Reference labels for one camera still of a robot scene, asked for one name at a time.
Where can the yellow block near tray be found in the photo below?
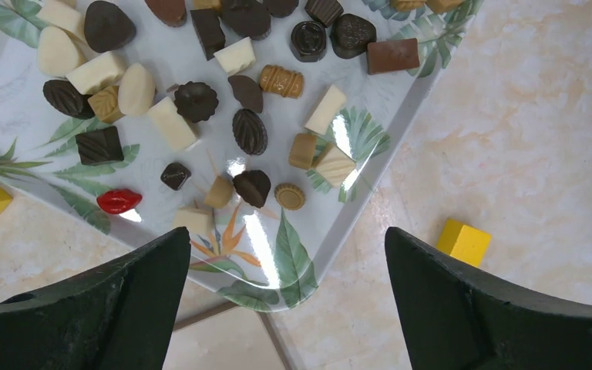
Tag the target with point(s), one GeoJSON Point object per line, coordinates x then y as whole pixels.
{"type": "Point", "coordinates": [463, 242]}

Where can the floral white serving tray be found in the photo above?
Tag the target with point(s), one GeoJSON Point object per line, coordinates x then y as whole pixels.
{"type": "Point", "coordinates": [71, 67]}

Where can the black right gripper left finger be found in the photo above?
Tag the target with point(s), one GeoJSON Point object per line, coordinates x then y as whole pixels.
{"type": "Point", "coordinates": [119, 315]}

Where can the white chocolate bar piece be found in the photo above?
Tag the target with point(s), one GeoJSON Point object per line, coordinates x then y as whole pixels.
{"type": "Point", "coordinates": [326, 110]}

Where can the small dark diamond chocolate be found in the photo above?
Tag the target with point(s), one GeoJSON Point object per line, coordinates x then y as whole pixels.
{"type": "Point", "coordinates": [175, 175]}

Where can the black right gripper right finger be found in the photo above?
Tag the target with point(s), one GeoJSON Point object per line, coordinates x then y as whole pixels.
{"type": "Point", "coordinates": [456, 316]}

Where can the dark leaf oval chocolate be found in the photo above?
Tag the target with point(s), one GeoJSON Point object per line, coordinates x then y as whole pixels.
{"type": "Point", "coordinates": [249, 132]}

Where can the round caramel cup chocolate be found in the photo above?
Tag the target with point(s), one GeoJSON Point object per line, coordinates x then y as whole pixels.
{"type": "Point", "coordinates": [289, 196]}

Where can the milk chocolate rectangle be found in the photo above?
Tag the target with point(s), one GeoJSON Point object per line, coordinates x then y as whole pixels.
{"type": "Point", "coordinates": [392, 56]}

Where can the dark flower chocolate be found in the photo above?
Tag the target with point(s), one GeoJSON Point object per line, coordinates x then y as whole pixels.
{"type": "Point", "coordinates": [196, 101]}

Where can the dark heart chocolate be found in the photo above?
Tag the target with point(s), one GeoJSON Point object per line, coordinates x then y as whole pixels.
{"type": "Point", "coordinates": [253, 186]}

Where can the dark square chocolate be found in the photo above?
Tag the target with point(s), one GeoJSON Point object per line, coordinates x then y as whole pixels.
{"type": "Point", "coordinates": [99, 147]}

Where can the caramel barrel chocolate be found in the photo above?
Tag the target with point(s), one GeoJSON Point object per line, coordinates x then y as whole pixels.
{"type": "Point", "coordinates": [278, 80]}

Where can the red lips candy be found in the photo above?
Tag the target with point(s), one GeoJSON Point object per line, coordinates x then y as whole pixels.
{"type": "Point", "coordinates": [118, 201]}

